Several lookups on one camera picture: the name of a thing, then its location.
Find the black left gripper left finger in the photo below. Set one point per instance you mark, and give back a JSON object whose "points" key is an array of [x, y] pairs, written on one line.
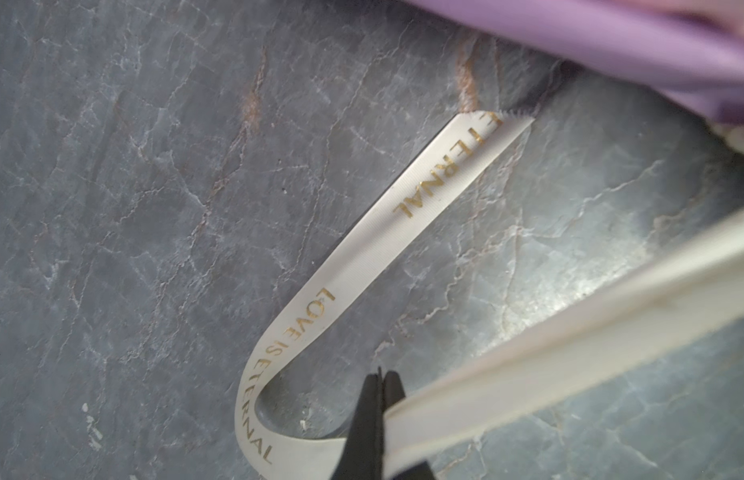
{"points": [[362, 455]]}

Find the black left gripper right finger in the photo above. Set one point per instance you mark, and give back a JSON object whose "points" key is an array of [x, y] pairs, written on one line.
{"points": [[393, 392]]}

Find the cream printed ribbon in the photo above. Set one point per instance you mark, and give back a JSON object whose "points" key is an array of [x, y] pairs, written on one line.
{"points": [[660, 307]]}

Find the pink purple wrapping paper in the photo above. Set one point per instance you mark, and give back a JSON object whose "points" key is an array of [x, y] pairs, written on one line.
{"points": [[687, 57]]}

